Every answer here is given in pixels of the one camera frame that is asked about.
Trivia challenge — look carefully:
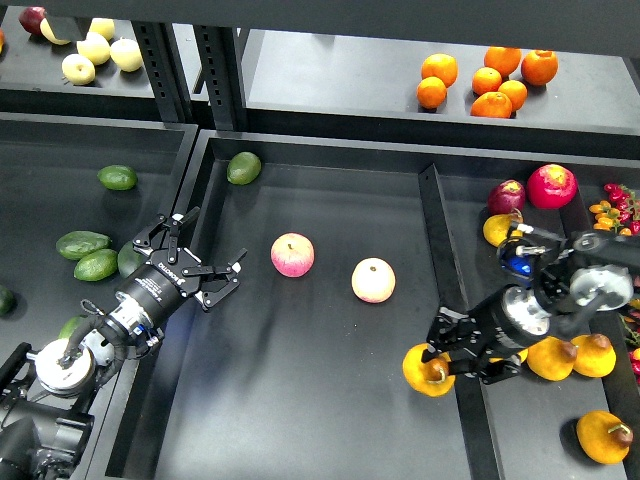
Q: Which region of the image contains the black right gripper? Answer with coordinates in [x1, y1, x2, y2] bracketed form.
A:
[420, 285, 551, 384]

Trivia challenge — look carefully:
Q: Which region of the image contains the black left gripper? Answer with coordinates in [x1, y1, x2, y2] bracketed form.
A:
[113, 207, 248, 328]

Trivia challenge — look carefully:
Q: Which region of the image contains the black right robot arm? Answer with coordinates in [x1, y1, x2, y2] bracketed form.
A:
[419, 221, 639, 384]

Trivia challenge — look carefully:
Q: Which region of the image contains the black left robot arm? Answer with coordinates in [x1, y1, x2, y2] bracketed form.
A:
[1, 208, 247, 479]

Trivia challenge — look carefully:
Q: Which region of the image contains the dark green avocado cluster right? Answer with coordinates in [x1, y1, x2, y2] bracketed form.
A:
[117, 241, 146, 278]

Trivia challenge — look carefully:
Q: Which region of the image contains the green avocado tray corner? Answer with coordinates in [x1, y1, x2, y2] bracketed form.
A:
[227, 151, 262, 185]

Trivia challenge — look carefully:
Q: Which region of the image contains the dark avocado left edge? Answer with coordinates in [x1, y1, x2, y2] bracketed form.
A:
[0, 285, 17, 317]

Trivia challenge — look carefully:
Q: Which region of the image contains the pale yellow pear right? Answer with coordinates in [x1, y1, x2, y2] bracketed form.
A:
[110, 38, 143, 73]

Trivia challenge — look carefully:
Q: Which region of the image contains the pale yellow pear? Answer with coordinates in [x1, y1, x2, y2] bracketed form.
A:
[76, 32, 111, 66]
[110, 38, 143, 73]
[61, 54, 96, 86]
[89, 17, 115, 41]

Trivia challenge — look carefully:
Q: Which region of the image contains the pale yellow pear front left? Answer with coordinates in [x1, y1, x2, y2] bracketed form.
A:
[61, 54, 96, 86]

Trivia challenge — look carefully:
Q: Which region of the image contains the pale yellow pear middle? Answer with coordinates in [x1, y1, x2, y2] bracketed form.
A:
[76, 32, 111, 66]

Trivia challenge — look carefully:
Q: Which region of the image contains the pale yellow pear back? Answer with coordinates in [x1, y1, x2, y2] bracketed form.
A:
[89, 17, 115, 41]

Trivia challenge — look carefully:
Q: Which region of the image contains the pale yellow pear hidden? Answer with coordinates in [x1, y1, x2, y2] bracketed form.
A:
[40, 18, 70, 45]

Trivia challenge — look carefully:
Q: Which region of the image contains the black metal divider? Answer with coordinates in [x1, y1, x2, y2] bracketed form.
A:
[419, 165, 494, 479]

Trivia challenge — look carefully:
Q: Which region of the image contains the pink red apple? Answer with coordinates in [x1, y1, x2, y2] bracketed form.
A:
[270, 232, 315, 278]

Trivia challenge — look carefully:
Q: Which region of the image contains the pale pink apple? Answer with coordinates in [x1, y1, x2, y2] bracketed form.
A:
[351, 257, 396, 303]

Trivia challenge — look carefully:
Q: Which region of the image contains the black right tray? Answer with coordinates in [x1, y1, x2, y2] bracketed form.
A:
[428, 152, 639, 479]

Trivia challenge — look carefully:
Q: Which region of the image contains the black tray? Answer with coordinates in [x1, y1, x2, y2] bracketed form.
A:
[0, 111, 200, 480]
[84, 128, 506, 480]
[428, 152, 639, 479]

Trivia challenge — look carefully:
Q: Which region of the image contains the black left tray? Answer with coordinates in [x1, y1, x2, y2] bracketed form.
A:
[0, 111, 200, 480]

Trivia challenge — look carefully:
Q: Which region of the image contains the black centre tray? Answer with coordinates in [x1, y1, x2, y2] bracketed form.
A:
[84, 128, 506, 480]

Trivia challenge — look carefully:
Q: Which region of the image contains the dark red apple right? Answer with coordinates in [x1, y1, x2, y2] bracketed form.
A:
[487, 179, 526, 215]

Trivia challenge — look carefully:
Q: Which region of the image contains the small tomatoes right edge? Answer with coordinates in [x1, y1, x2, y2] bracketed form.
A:
[620, 298, 640, 383]

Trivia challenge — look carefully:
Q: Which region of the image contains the bright red apple right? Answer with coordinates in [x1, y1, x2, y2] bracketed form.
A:
[526, 164, 578, 209]

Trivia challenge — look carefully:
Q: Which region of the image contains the cherry tomato bunch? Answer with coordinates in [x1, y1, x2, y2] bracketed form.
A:
[589, 183, 639, 236]

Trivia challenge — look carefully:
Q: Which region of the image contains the orange front bottom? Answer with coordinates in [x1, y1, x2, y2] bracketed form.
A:
[470, 91, 512, 119]

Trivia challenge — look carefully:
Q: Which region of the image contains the orange lower left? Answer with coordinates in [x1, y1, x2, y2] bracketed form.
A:
[416, 76, 447, 109]

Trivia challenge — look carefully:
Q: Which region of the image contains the orange right lower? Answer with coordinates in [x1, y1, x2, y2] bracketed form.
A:
[498, 80, 528, 112]

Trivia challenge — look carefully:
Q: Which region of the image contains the orange middle small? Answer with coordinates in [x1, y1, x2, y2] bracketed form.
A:
[472, 67, 503, 96]

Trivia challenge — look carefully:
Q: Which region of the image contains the black shelf post right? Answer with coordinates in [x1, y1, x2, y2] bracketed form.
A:
[193, 25, 248, 132]

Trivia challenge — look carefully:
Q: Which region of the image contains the black shelf post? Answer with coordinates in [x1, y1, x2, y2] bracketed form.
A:
[193, 25, 248, 132]
[131, 20, 186, 123]

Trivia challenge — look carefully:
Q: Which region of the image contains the black shelf post left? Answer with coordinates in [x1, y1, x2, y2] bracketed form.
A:
[131, 20, 186, 123]

